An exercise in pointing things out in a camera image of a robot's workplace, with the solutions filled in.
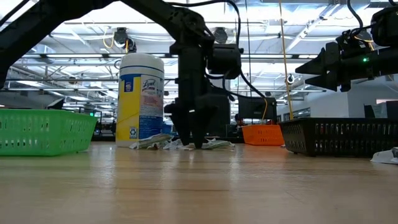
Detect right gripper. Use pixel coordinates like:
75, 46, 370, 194
295, 41, 379, 93

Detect green plastic basket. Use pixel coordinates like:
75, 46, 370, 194
0, 108, 98, 157

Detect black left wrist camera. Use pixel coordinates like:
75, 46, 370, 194
206, 43, 244, 80

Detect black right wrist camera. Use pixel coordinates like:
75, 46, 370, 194
335, 28, 373, 52

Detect orange plastic basket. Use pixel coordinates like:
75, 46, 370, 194
241, 124, 285, 147

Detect dark monitor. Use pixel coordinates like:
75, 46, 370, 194
386, 100, 398, 119

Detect black hanging cable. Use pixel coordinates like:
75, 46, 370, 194
245, 0, 253, 125

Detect black plastic basket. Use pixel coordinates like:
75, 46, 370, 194
279, 117, 398, 157

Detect black cabinet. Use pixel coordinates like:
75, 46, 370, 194
214, 95, 231, 138

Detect Lysol wipes canister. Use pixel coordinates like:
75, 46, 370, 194
115, 52, 165, 148

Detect person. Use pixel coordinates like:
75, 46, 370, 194
234, 113, 246, 128

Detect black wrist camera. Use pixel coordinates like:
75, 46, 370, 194
335, 28, 373, 52
206, 43, 244, 80

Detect black ceiling cord reel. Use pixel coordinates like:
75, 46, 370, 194
113, 27, 137, 54
213, 27, 229, 45

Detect thin yellow reel cable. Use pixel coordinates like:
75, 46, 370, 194
261, 96, 269, 121

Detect white pillar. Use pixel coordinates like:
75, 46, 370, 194
206, 76, 231, 105

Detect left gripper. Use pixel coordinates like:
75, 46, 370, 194
164, 42, 218, 149

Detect black monitor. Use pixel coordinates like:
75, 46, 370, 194
238, 96, 278, 123

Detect thick yellow hanging cable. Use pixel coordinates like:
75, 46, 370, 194
277, 0, 295, 121

